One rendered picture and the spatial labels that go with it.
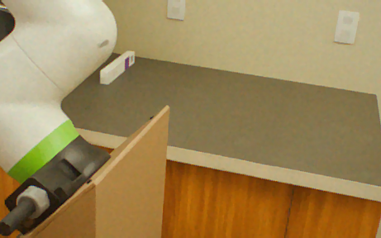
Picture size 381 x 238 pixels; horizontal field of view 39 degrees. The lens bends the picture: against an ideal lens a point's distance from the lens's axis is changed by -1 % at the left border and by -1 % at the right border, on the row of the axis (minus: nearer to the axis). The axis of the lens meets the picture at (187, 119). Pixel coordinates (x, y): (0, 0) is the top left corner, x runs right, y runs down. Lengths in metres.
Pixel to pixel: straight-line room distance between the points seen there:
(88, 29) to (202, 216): 0.84
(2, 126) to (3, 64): 0.09
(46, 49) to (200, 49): 1.32
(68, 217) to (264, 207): 0.82
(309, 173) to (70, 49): 0.76
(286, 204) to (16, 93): 0.85
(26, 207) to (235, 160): 0.74
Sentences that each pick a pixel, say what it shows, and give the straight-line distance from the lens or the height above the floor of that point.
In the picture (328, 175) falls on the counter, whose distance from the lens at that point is 1.38.
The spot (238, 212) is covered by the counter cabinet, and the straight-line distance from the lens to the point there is 1.49.
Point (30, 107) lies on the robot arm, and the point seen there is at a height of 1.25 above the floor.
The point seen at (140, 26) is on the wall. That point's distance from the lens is 2.13.
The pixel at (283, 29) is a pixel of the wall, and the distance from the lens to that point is 2.00.
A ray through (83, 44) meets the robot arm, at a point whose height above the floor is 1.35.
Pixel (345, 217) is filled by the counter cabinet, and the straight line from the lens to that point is 1.46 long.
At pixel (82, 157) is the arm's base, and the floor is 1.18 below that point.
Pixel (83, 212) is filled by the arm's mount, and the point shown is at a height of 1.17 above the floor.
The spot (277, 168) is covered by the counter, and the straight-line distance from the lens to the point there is 1.37.
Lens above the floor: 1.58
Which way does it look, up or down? 24 degrees down
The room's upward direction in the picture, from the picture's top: 5 degrees clockwise
